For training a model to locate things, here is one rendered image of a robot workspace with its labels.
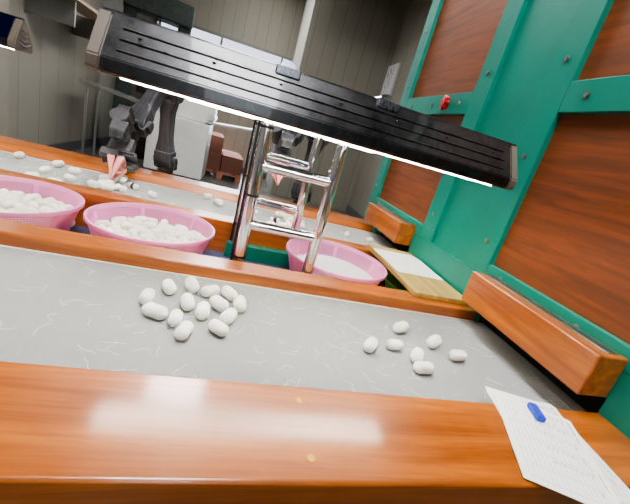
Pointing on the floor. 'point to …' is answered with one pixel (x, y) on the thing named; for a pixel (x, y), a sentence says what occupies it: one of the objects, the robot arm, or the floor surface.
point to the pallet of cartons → (223, 159)
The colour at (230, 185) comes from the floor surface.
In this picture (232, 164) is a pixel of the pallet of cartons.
